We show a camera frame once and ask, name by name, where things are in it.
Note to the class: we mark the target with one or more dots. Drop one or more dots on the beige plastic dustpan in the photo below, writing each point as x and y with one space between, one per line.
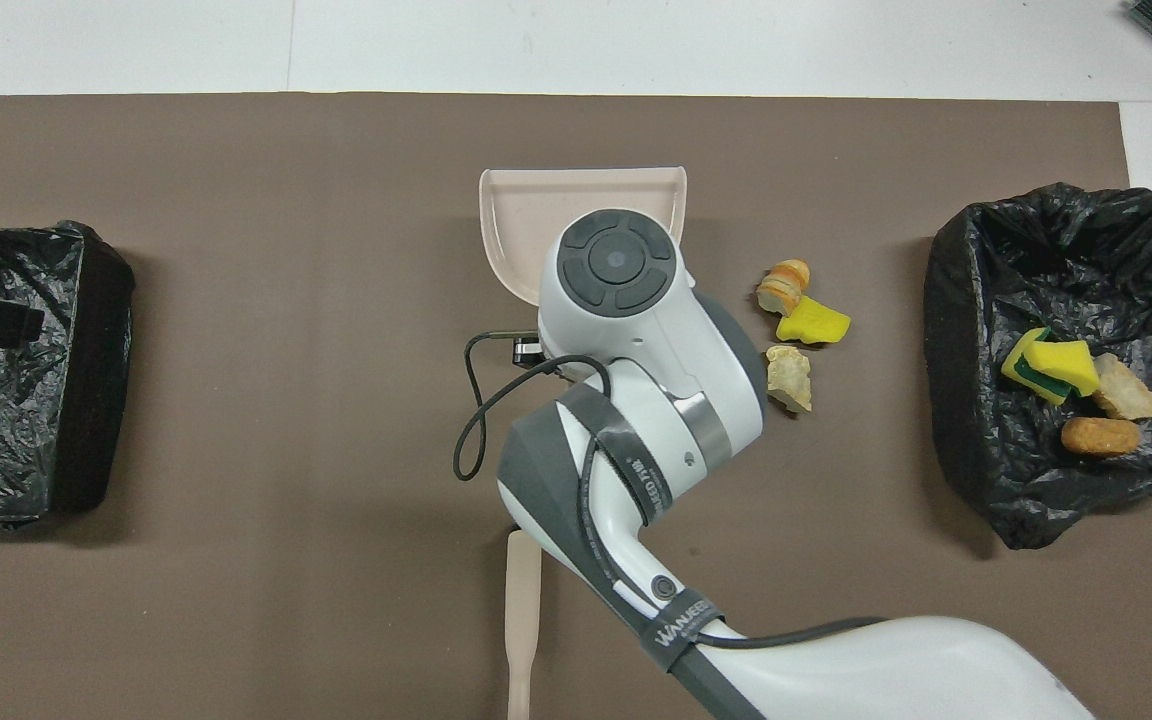
526 220

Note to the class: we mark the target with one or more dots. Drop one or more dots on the brown table mat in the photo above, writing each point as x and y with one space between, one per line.
236 200

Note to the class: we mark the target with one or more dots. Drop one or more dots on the orange striped bread piece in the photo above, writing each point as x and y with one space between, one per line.
784 285

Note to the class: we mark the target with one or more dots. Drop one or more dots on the beige hand brush black bristles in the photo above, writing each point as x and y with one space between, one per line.
521 600

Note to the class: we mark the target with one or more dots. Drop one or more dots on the orange brown bread nugget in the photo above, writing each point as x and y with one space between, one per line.
1101 436

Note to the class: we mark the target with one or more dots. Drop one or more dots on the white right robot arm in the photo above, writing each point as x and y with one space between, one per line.
616 260

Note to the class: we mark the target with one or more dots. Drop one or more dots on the yellow sponge piece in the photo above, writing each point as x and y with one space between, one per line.
1071 365
1021 355
816 325

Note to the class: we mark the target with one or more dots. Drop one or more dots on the beige foam chunk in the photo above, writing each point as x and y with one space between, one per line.
1126 392
791 380

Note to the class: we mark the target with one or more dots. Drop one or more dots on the black bag lined bin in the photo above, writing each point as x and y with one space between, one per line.
36 440
1036 260

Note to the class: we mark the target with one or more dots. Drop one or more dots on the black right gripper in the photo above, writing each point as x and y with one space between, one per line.
527 350

